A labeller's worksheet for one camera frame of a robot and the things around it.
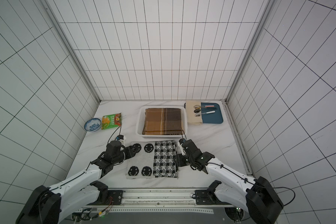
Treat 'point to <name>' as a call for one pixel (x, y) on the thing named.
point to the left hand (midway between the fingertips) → (134, 151)
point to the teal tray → (213, 117)
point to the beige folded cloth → (191, 118)
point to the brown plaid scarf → (163, 121)
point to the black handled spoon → (198, 110)
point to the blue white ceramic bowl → (92, 124)
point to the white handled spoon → (198, 114)
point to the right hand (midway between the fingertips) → (173, 160)
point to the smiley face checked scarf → (153, 159)
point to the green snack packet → (111, 121)
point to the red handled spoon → (198, 106)
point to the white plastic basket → (140, 114)
